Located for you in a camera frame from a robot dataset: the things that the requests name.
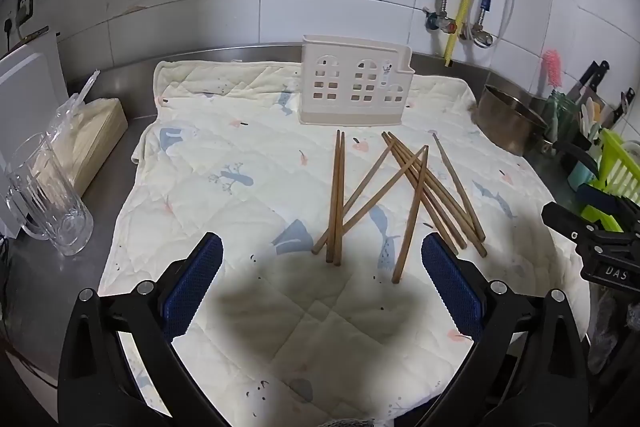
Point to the pink bottle brush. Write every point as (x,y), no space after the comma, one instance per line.
(552,68)

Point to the cream quilted printed mat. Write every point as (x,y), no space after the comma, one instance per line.
(225,207)

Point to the stainless steel pot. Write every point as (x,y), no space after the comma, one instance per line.
(507,119)

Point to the green glass jar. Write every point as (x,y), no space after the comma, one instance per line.
(560,114)

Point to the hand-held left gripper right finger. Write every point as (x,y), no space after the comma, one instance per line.
(452,289)

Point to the cream plastic chopstick holder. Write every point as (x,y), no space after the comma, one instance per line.
(357,82)

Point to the beige tissue pack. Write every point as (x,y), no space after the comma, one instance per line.
(97,142)

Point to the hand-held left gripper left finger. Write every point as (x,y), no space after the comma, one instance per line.
(192,287)

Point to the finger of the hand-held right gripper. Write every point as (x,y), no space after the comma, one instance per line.
(597,199)
(565,218)

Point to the teal cup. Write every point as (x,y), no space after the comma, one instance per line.
(582,173)

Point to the clear plastic bag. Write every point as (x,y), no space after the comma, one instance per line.
(75,107)

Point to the green plastic rack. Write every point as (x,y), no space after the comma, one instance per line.
(617,169)

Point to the white plastic spoon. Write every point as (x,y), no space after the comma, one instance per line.
(591,113)

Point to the clear glass pitcher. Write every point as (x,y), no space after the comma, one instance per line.
(47,202)

